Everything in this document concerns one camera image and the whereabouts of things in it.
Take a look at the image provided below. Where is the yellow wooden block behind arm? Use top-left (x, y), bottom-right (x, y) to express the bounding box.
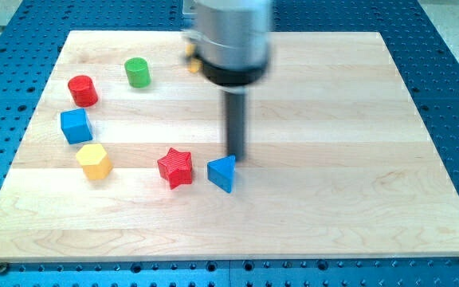
top-left (185, 43), bottom-right (202, 73)

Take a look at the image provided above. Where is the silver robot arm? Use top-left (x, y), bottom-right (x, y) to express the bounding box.
top-left (187, 0), bottom-right (273, 87)

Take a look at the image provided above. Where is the blue wooden triangle block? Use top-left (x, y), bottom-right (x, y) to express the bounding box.
top-left (207, 155), bottom-right (236, 193)

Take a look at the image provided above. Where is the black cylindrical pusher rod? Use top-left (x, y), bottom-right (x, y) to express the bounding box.
top-left (223, 87), bottom-right (246, 162)

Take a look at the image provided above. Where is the red wooden star block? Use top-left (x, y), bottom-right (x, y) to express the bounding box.
top-left (157, 147), bottom-right (193, 189)

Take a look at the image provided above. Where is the light wooden board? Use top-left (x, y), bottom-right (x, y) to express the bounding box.
top-left (0, 30), bottom-right (459, 262)

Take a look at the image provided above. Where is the green wooden cylinder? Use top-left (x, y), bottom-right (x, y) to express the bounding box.
top-left (124, 57), bottom-right (151, 88)

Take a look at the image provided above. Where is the yellow wooden hexagon block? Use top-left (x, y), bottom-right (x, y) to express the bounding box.
top-left (76, 143), bottom-right (112, 180)

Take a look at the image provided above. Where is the blue wooden cube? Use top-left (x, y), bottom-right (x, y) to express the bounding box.
top-left (60, 108), bottom-right (93, 144)

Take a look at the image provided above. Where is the red wooden cylinder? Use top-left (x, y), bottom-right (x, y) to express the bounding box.
top-left (68, 75), bottom-right (98, 108)

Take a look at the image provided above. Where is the blue perforated metal base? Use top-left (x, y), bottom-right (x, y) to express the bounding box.
top-left (0, 1), bottom-right (459, 286)

